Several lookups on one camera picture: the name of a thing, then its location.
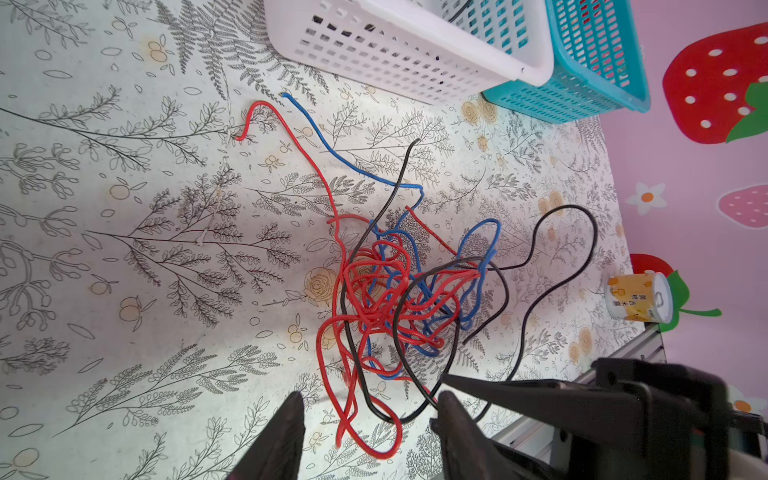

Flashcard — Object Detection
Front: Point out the middle white plastic basket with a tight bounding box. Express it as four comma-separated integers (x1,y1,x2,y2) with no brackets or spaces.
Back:
264,0,554,104

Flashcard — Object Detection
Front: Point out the red cable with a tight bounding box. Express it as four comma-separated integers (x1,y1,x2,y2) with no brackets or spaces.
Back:
233,100,485,461

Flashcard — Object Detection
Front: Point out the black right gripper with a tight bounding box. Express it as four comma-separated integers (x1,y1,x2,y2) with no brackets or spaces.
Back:
442,358,767,479

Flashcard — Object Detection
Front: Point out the teal plastic basket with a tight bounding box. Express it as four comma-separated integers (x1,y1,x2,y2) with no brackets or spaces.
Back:
483,0,651,124

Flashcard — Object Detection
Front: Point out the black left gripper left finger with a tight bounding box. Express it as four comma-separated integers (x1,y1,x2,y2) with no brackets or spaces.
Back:
226,391,305,480

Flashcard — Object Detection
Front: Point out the yellow can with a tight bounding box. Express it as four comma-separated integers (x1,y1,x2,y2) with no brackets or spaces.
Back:
604,271,674,324

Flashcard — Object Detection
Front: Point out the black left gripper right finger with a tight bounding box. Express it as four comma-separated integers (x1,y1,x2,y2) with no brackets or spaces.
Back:
432,391,523,479

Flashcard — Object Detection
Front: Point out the blue cable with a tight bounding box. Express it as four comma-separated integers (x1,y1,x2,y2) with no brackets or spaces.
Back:
280,91,503,382

